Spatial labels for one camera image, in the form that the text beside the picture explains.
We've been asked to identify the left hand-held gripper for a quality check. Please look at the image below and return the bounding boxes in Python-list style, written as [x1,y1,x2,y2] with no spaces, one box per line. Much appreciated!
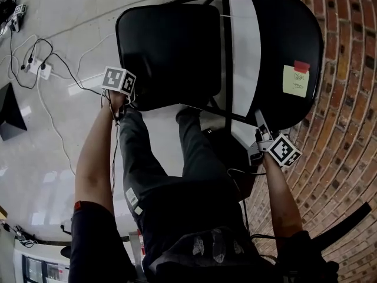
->
[100,65,138,109]

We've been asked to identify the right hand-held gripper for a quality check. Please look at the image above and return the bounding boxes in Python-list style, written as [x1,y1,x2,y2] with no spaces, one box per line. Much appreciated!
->
[247,109,303,169]

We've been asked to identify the black folding chair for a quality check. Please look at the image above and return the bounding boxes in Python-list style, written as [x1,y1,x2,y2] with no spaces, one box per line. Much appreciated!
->
[115,0,325,131]

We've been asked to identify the person's right forearm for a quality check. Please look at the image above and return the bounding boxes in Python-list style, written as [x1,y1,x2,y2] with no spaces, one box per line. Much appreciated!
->
[262,154,305,239]

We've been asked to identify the person's left forearm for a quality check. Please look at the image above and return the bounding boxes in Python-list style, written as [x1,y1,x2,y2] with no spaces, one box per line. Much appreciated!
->
[75,89,131,215]

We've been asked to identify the black equipment case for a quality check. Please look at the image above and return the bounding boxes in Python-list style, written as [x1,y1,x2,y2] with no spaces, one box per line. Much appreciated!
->
[203,127,267,200]

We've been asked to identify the yellow sticky note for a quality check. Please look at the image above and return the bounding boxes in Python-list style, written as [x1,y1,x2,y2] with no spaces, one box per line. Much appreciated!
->
[282,65,310,98]

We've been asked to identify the red tape piece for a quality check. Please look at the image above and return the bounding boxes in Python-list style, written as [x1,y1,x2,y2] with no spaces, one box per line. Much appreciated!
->
[293,60,311,73]

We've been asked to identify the white power strip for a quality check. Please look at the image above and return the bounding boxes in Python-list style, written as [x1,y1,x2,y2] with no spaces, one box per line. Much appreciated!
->
[28,58,54,81]

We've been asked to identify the person's grey trousers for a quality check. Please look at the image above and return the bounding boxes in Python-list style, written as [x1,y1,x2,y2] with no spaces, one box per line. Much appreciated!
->
[119,107,246,218]

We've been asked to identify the wooden table with black base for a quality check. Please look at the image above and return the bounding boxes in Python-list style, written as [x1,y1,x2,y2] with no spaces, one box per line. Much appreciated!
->
[0,83,28,142]

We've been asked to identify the small spare hand-held gripper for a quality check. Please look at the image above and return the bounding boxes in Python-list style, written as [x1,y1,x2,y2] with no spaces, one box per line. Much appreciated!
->
[8,4,28,33]

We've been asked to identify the black round device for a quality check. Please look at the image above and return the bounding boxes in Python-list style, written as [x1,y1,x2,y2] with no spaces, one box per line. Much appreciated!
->
[0,0,17,21]

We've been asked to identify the person's black printed shirt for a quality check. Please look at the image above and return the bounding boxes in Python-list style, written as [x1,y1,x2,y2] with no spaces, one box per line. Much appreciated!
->
[67,200,339,283]

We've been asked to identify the white floor cable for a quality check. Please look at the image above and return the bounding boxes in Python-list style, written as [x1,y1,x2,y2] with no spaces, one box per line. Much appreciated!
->
[76,32,118,70]

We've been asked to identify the grey floor cable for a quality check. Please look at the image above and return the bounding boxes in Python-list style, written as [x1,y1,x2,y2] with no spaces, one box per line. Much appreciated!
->
[41,0,223,41]

